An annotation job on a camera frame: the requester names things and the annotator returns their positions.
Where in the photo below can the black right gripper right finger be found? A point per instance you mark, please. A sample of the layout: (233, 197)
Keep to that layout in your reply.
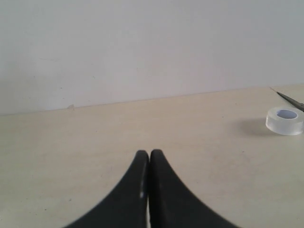
(172, 204)

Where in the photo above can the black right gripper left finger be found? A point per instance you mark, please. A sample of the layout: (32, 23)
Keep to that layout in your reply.
(126, 205)

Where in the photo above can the clear tape roll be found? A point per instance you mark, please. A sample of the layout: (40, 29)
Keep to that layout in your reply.
(285, 121)

